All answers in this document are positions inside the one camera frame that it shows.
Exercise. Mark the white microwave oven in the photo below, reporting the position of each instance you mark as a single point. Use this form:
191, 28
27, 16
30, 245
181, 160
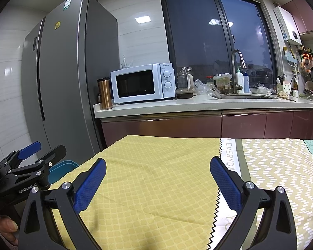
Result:
168, 93

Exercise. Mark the white utensil holder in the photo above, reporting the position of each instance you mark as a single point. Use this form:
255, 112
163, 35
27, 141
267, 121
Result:
285, 87

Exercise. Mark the white wall water heater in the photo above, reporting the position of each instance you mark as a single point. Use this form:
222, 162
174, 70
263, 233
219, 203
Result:
287, 23

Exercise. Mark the pink upper cabinet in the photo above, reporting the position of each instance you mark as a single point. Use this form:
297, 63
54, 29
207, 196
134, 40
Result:
305, 13

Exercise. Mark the blue bottle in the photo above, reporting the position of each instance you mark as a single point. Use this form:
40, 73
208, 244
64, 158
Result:
246, 83

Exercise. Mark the clear plastic bags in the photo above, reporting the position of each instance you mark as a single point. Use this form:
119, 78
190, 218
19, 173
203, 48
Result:
203, 87

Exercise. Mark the dark sliding window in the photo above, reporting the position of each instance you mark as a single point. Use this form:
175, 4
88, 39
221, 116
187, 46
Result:
195, 31

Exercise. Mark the blue trash bin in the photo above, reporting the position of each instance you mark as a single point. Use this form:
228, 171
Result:
65, 168

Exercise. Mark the teal wall rack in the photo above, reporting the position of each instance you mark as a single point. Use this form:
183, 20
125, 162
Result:
289, 57

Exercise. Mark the maroon lower cabinets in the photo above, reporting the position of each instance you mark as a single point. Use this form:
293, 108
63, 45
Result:
185, 127

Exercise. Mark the yellow patterned tablecloth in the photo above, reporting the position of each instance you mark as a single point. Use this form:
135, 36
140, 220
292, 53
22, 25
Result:
159, 182

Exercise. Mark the person's left hand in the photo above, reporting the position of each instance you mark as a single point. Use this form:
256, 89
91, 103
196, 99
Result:
6, 225

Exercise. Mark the steel kitchen faucet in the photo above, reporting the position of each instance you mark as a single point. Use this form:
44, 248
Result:
233, 65

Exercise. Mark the white olive patterned tablecloth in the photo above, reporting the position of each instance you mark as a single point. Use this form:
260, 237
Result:
289, 174

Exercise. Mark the steel kitchen sink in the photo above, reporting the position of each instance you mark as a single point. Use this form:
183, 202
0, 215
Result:
247, 97

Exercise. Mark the white kitchen countertop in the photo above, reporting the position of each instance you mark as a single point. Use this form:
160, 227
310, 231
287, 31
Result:
159, 106

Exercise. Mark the food scrap container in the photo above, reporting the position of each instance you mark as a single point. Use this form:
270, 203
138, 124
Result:
223, 83

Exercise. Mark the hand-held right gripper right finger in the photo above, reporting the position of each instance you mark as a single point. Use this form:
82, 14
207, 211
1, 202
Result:
225, 185

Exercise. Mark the copper thermos mug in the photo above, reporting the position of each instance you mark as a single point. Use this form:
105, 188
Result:
105, 95

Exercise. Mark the grey double-door refrigerator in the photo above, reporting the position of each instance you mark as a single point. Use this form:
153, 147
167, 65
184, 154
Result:
67, 70

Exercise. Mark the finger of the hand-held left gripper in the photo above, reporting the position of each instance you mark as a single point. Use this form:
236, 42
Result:
28, 149
52, 156

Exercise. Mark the white pump soap bottle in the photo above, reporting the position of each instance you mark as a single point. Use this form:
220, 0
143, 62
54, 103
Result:
239, 82

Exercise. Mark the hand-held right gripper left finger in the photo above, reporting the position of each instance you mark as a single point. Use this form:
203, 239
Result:
91, 185

